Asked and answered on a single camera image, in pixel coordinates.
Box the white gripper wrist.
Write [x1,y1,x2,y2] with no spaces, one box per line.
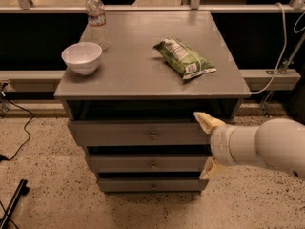
[193,112,262,180]

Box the grey top drawer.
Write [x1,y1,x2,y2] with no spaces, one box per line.
[68,121,211,146]

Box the grey drawer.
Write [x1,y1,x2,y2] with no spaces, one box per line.
[68,121,211,146]
[97,177,208,193]
[85,154,210,173]

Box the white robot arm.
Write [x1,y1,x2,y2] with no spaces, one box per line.
[193,112,305,180]

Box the grey wooden drawer cabinet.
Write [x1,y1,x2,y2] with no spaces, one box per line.
[55,11,250,181]

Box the grey bottom drawer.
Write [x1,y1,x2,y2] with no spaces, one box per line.
[97,177,208,193]

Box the grey middle drawer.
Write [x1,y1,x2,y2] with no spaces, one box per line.
[85,154,210,173]

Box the green chip bag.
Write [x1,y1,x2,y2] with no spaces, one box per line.
[153,37,216,80]

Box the white ceramic bowl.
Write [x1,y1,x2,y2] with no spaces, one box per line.
[61,42,103,75]

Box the clear plastic water bottle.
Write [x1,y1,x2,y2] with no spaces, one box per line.
[86,0,110,51]

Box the black stand leg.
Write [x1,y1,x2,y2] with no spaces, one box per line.
[0,179,30,229]

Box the metal railing beam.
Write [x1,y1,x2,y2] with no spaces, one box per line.
[0,5,305,13]

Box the white cable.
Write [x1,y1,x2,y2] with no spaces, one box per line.
[250,2,288,95]

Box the black cable on floor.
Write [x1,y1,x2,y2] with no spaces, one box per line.
[0,91,35,162]

